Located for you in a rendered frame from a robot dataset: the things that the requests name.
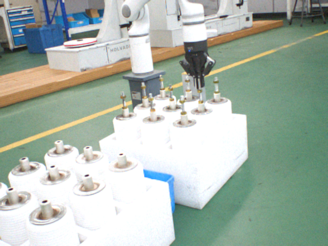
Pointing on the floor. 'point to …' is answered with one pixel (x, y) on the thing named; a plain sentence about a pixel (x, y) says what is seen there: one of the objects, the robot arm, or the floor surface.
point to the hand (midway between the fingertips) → (198, 83)
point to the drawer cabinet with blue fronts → (16, 26)
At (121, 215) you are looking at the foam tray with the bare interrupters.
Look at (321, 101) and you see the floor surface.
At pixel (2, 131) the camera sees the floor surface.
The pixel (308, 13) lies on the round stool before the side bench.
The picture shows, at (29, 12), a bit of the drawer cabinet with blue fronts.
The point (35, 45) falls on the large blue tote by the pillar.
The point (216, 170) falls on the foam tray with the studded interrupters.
